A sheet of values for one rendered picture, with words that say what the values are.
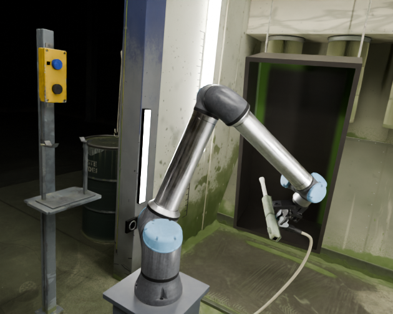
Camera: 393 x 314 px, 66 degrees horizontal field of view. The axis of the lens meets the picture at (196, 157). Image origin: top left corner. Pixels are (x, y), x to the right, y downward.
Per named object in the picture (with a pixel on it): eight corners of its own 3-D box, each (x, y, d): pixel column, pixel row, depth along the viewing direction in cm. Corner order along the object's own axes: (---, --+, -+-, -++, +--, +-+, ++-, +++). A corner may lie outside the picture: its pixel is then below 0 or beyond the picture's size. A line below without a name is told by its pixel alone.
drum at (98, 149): (72, 223, 300) (72, 135, 280) (125, 212, 336) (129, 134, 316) (94, 250, 257) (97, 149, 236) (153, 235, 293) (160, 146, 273)
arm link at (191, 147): (134, 248, 124) (208, 76, 114) (131, 228, 141) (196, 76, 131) (168, 256, 129) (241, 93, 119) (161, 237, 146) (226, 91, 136)
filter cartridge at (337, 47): (334, 134, 261) (354, 32, 241) (303, 128, 292) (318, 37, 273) (362, 134, 277) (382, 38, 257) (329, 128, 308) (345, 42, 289)
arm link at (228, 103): (229, 78, 105) (334, 190, 129) (218, 78, 117) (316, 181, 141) (207, 103, 105) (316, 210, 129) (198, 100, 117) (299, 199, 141)
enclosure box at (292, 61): (247, 204, 251) (262, 52, 202) (325, 225, 226) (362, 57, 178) (232, 227, 222) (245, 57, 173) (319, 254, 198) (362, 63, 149)
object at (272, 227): (309, 247, 158) (271, 233, 153) (303, 252, 160) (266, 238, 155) (289, 186, 198) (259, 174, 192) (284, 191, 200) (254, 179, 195)
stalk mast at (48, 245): (50, 306, 192) (47, 30, 154) (56, 310, 189) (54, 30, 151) (42, 311, 187) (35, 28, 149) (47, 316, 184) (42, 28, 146)
